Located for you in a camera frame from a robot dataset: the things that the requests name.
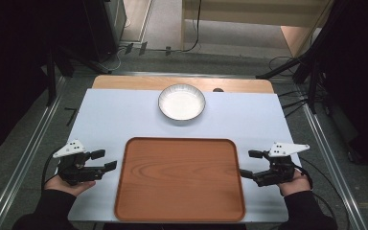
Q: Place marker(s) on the black metal stand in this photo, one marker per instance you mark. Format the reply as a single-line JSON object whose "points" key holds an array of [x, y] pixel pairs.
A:
{"points": [[51, 83]]}

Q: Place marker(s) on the light wooden furniture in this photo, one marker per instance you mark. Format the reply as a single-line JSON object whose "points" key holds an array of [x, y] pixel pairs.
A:
{"points": [[252, 11]]}

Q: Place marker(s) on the white table mat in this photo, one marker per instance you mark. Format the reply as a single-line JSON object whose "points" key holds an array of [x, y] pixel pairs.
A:
{"points": [[115, 118]]}

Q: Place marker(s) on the white round bowl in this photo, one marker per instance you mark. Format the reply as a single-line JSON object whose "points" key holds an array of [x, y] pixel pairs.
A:
{"points": [[182, 103]]}

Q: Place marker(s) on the black tripod stand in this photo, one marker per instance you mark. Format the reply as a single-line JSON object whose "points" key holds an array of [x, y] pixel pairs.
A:
{"points": [[310, 67]]}

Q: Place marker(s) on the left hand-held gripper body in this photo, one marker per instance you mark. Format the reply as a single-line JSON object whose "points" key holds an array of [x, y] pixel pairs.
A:
{"points": [[73, 169]]}

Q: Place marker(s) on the person's left hand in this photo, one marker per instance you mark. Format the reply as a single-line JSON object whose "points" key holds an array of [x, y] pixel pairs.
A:
{"points": [[73, 189]]}

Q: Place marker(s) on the person's right hand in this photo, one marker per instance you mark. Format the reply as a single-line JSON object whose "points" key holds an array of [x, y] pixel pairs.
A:
{"points": [[295, 187]]}

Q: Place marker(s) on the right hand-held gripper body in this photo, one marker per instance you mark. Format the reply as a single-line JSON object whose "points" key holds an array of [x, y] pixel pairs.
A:
{"points": [[279, 171]]}

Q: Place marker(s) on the metal floor rail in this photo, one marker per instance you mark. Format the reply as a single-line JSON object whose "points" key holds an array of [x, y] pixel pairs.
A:
{"points": [[335, 172], [22, 159]]}

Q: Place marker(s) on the wooden table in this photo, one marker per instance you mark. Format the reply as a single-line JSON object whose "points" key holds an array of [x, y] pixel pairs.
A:
{"points": [[127, 83]]}

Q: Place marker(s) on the brown wooden tray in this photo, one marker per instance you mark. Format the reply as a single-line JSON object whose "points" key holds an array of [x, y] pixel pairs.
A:
{"points": [[179, 182]]}

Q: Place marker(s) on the black cabinet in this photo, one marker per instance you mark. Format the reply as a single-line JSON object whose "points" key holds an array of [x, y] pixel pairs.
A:
{"points": [[103, 28]]}

